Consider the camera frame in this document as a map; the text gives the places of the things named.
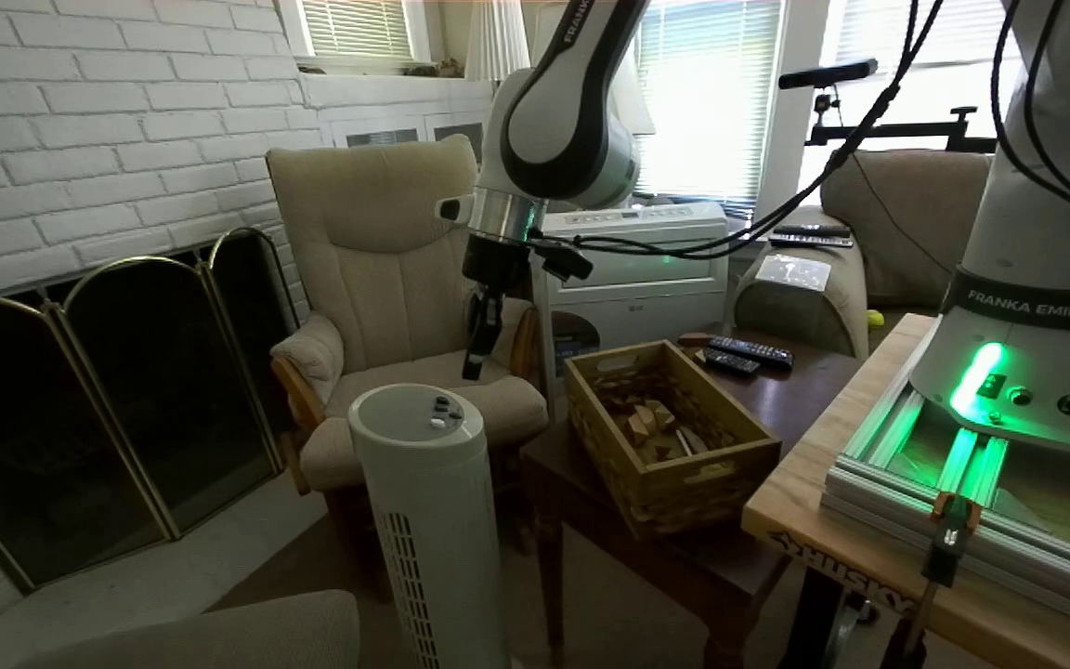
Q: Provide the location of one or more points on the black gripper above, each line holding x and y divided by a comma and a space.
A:
503, 269

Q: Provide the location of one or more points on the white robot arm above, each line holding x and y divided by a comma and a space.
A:
1057, 211

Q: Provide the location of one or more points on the white tower air cooler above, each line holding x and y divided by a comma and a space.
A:
429, 480

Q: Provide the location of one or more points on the white portable air conditioner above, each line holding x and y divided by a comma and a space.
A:
635, 300

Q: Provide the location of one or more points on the dark wooden side table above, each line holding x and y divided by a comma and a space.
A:
720, 574

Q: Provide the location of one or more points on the wooden box of blocks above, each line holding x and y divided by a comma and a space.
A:
669, 447

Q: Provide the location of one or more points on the long black remote control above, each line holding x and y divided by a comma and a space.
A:
751, 351

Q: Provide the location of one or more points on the short black remote control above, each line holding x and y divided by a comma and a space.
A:
725, 362

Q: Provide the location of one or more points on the brass black fireplace screen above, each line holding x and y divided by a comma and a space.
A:
137, 405

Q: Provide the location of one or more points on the beige armchair by window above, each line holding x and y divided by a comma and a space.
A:
913, 214

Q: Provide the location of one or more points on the light wooden robot table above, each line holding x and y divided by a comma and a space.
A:
939, 485

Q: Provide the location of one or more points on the black camera on stand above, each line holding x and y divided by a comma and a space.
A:
823, 81

